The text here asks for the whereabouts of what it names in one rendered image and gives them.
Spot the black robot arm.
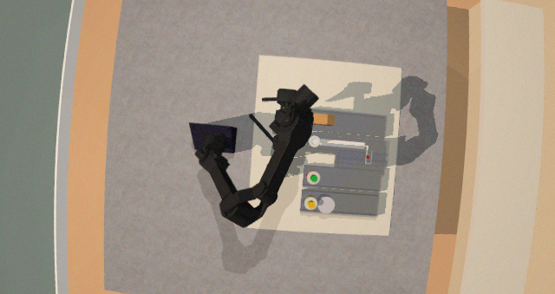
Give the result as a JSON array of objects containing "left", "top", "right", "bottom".
[{"left": 195, "top": 85, "right": 319, "bottom": 228}]

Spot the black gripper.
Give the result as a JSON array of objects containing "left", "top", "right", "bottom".
[{"left": 273, "top": 88, "right": 297, "bottom": 150}]

